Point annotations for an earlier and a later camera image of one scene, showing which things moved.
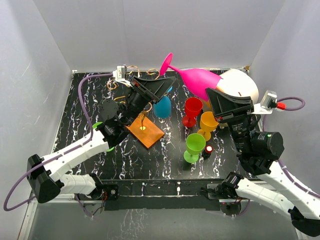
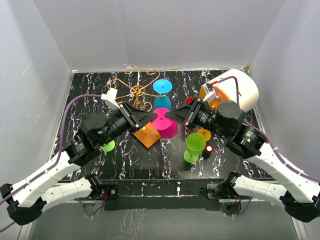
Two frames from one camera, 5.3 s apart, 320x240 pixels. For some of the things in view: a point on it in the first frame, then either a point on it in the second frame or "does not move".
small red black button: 207,153 does not move
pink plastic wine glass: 197,80 → 167,128
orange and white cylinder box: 237,82 does not move
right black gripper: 226,108 → 187,114
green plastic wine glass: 195,143 does not move
